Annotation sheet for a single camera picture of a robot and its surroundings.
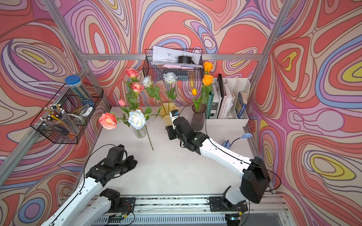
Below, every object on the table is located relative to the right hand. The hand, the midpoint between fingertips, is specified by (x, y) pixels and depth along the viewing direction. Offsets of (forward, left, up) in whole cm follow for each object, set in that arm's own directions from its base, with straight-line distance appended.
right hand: (171, 129), depth 78 cm
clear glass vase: (+11, +24, -18) cm, 31 cm away
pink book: (+20, -36, 0) cm, 41 cm away
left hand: (-13, +19, -13) cm, 26 cm away
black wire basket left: (+5, +48, +10) cm, 49 cm away
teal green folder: (+18, -25, 0) cm, 31 cm away
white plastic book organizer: (+37, -47, +1) cm, 60 cm away
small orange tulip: (+21, -17, +1) cm, 27 cm away
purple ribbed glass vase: (+20, -18, -13) cm, 30 cm away
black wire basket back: (+46, +11, +8) cm, 48 cm away
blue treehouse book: (+24, -49, -9) cm, 56 cm away
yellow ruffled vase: (+19, +5, -4) cm, 20 cm away
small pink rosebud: (+14, +28, +9) cm, 32 cm away
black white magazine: (+20, -30, 0) cm, 36 cm away
